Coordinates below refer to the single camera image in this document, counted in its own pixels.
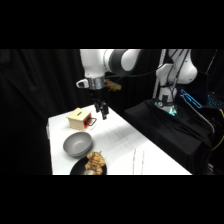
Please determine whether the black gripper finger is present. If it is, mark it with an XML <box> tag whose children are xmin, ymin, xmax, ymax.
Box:
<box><xmin>93</xmin><ymin>99</ymin><xmax>102</xmax><ymax>114</ymax></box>
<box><xmin>100</xmin><ymin>102</ymin><xmax>110</xmax><ymax>121</ymax></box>

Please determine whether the black cable to wrist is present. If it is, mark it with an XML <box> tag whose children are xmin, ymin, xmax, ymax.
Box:
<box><xmin>105</xmin><ymin>67</ymin><xmax>162</xmax><ymax>80</ymax></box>

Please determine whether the yellow cable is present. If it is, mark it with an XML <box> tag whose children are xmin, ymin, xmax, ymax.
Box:
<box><xmin>211</xmin><ymin>109</ymin><xmax>224</xmax><ymax>152</ymax></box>

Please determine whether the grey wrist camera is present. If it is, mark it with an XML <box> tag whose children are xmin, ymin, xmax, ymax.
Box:
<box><xmin>75</xmin><ymin>78</ymin><xmax>90</xmax><ymax>90</ymax></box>

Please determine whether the black curtain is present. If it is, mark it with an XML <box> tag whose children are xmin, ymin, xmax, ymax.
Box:
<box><xmin>0</xmin><ymin>49</ymin><xmax>224</xmax><ymax>176</ymax></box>

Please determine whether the light wooden drawer box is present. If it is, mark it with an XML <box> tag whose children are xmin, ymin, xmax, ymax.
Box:
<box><xmin>66</xmin><ymin>107</ymin><xmax>93</xmax><ymax>131</ymax></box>

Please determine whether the black plate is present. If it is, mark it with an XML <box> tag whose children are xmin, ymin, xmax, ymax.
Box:
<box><xmin>69</xmin><ymin>156</ymin><xmax>108</xmax><ymax>176</ymax></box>

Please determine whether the black cable bundle on base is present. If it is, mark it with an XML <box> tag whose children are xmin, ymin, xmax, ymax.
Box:
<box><xmin>161</xmin><ymin>49</ymin><xmax>190</xmax><ymax>101</ymax></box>

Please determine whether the yellow tag on wrist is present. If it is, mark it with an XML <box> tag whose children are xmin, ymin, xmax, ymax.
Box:
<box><xmin>104</xmin><ymin>79</ymin><xmax>123</xmax><ymax>92</ymax></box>

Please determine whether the tan wooden toy figure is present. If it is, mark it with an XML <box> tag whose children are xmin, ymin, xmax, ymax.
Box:
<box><xmin>83</xmin><ymin>151</ymin><xmax>107</xmax><ymax>176</ymax></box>

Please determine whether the red drawer with black handle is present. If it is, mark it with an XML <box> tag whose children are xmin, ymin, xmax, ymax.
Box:
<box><xmin>84</xmin><ymin>112</ymin><xmax>98</xmax><ymax>130</ymax></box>

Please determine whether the blue lit device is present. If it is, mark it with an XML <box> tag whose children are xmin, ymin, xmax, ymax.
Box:
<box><xmin>179</xmin><ymin>88</ymin><xmax>204</xmax><ymax>110</ymax></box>

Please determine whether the black cloth covered stand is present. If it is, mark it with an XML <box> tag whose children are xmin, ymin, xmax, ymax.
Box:
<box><xmin>123</xmin><ymin>98</ymin><xmax>216</xmax><ymax>176</ymax></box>

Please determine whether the grey bowl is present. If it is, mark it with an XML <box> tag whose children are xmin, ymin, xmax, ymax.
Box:
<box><xmin>62</xmin><ymin>131</ymin><xmax>94</xmax><ymax>159</ymax></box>

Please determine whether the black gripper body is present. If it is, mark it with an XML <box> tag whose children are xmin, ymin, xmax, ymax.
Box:
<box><xmin>90</xmin><ymin>88</ymin><xmax>108</xmax><ymax>105</ymax></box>

